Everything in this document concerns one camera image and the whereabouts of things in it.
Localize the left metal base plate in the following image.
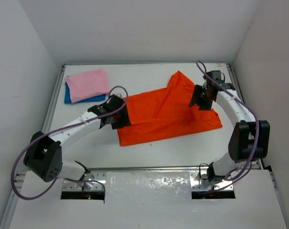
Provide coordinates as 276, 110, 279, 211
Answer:
62, 172, 106, 192

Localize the orange t shirt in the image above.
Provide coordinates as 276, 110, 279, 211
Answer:
117, 71, 223, 146

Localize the black looped wire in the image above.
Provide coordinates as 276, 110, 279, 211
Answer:
199, 163, 210, 182

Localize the folded blue t shirt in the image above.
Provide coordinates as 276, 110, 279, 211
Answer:
64, 83, 106, 104

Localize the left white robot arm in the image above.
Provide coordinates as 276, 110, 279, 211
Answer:
23, 94, 131, 182

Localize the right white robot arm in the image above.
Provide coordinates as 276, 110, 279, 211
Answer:
189, 70, 270, 182

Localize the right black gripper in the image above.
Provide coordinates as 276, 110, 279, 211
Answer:
189, 84, 213, 110

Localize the aluminium frame rail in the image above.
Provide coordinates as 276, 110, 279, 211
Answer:
89, 165, 207, 172
31, 63, 66, 170
226, 63, 272, 171

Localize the folded pink t shirt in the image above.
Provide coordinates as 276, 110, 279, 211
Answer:
64, 69, 110, 104

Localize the right aluminium frame rail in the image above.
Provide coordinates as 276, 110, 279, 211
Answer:
226, 63, 272, 171

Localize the metal base plate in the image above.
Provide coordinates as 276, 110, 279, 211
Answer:
190, 169, 234, 192
62, 172, 106, 192

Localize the white front cover board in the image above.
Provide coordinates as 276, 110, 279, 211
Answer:
10, 170, 286, 229

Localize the front aluminium frame rail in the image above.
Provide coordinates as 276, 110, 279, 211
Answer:
89, 165, 207, 172

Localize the left aluminium frame rail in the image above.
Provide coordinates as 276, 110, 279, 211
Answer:
31, 63, 66, 170

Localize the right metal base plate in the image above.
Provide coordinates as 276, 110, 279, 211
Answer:
190, 169, 234, 192

